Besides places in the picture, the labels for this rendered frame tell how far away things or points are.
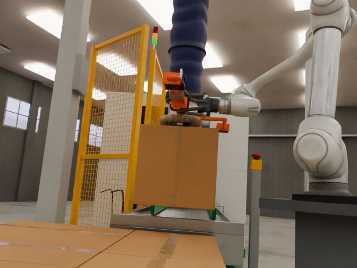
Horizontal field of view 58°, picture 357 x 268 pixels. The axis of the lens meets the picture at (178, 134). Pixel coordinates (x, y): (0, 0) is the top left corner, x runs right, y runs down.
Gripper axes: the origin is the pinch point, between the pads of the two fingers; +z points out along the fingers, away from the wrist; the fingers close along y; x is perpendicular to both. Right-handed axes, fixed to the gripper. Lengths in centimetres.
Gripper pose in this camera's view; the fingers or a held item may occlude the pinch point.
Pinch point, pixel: (179, 103)
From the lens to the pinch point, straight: 169.5
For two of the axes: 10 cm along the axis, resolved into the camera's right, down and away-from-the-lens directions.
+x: 0.6, 1.7, 9.8
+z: -10.0, -0.6, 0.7
